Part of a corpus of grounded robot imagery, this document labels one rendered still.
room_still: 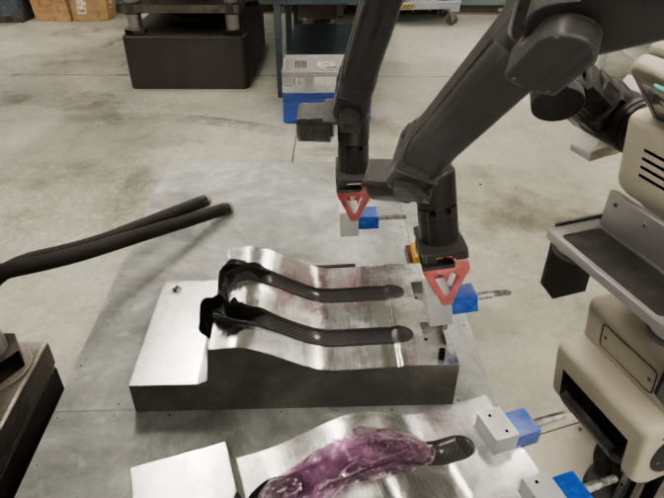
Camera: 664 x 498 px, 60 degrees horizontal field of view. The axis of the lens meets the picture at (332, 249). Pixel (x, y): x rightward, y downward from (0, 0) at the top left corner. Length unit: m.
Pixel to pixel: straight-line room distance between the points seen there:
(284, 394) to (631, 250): 0.56
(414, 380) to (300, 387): 0.17
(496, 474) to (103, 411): 0.60
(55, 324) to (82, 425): 1.55
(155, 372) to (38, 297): 1.78
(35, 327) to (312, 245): 1.51
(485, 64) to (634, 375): 0.70
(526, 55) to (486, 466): 0.57
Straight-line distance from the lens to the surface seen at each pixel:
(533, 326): 2.41
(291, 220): 1.38
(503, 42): 0.46
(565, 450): 1.65
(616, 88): 1.01
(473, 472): 0.83
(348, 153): 1.04
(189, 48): 4.74
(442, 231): 0.82
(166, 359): 0.97
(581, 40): 0.40
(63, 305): 2.61
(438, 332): 0.98
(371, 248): 1.28
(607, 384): 1.08
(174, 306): 1.06
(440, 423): 0.87
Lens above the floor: 1.52
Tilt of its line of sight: 34 degrees down
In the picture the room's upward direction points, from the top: straight up
